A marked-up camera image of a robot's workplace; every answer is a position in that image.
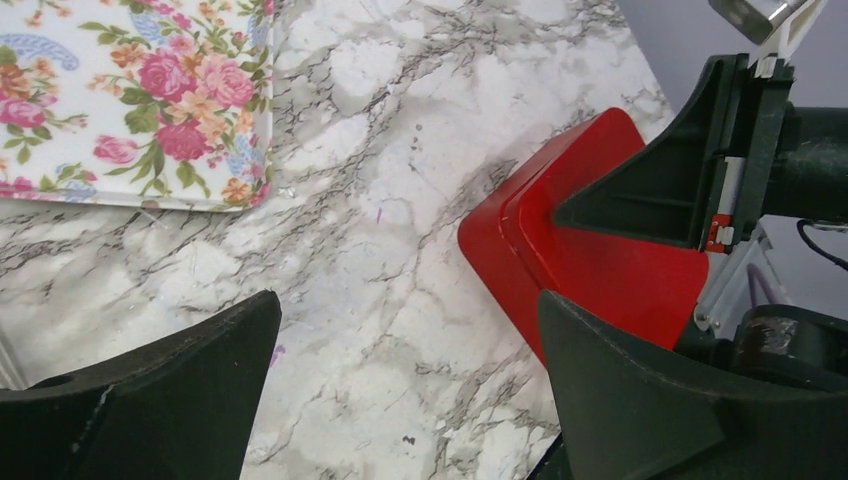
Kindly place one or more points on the floral rectangular tray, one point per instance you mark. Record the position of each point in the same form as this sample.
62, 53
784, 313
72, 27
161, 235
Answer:
156, 104

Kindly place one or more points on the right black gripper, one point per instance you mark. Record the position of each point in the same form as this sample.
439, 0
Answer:
737, 149

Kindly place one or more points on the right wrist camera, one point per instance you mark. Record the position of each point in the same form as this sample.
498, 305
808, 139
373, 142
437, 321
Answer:
776, 27

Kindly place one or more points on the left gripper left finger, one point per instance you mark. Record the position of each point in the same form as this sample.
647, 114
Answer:
182, 407

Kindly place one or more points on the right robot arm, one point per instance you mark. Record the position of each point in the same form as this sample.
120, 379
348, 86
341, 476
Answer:
788, 345

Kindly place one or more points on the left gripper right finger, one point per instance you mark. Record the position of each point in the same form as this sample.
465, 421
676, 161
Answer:
629, 409

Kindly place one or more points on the red tin lid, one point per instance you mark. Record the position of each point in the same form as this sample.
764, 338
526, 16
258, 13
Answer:
511, 241

